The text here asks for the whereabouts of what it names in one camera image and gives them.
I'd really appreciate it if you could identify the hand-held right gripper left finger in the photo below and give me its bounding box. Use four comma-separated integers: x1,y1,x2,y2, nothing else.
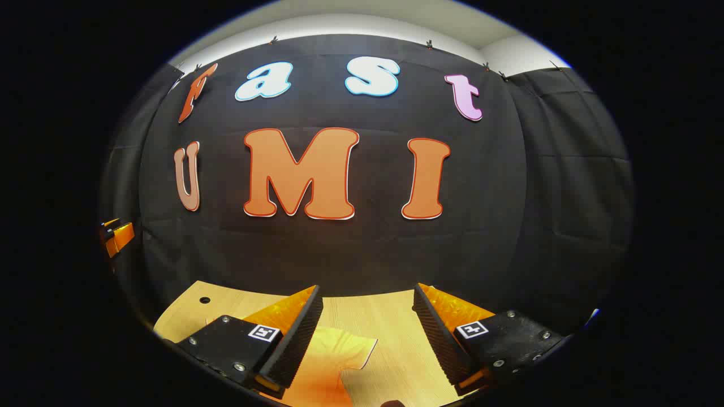
164,284,324,399

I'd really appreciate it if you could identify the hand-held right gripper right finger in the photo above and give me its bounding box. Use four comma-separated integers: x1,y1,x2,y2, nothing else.
411,283,568,396

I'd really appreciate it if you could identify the orange T-shirt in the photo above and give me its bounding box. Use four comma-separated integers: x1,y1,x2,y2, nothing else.
277,327,378,407

